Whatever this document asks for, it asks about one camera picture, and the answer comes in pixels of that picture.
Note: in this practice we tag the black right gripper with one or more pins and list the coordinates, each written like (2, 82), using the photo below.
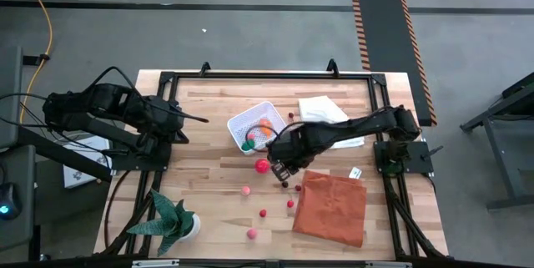
(292, 145)

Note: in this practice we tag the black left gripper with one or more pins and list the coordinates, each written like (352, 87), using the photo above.
(162, 115)

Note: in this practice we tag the black toy cherry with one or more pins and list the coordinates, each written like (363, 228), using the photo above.
(285, 184)

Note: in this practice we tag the red toy tomato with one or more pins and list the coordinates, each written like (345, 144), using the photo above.
(262, 165)

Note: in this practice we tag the bright red toy cherry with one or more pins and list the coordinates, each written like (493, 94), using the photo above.
(290, 204)

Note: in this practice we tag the green toy pepper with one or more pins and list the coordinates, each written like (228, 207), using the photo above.
(248, 145)

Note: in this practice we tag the pink toy peach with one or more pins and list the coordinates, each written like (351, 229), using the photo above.
(245, 190)
(251, 234)
(250, 136)

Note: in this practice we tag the orange toy fruit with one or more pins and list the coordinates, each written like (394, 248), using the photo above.
(265, 128)

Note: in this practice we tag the red toy raspberry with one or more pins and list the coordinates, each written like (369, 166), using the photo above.
(263, 213)

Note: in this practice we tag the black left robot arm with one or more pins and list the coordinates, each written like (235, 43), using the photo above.
(83, 109)

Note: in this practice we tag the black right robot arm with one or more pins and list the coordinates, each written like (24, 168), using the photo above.
(354, 124)

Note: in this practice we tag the white perforated plastic basket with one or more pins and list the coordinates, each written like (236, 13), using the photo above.
(246, 122)

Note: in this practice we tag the orange folded cloth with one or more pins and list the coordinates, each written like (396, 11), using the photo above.
(329, 209)

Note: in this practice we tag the small white tag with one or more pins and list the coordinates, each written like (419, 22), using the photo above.
(355, 172)

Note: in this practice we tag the white folded cloth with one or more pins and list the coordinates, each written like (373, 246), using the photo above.
(321, 109)

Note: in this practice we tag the green plant in white pot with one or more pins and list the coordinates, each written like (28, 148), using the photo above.
(171, 222)

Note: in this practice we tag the white printed box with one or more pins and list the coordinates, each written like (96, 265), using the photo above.
(83, 174)

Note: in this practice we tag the black support beam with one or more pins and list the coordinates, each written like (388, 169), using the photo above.
(62, 155)

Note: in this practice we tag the black striped-edge floor mat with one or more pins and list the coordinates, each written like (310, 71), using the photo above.
(388, 51)

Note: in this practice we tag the grey desk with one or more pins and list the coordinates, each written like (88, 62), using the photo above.
(12, 72)

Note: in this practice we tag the black computer mouse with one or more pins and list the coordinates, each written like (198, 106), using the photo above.
(6, 201)

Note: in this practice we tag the black side table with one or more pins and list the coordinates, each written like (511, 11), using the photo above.
(500, 105)

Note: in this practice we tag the black metal table frame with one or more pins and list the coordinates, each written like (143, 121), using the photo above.
(271, 75)

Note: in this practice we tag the silver metal bracket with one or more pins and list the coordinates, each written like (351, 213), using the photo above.
(154, 263)
(388, 264)

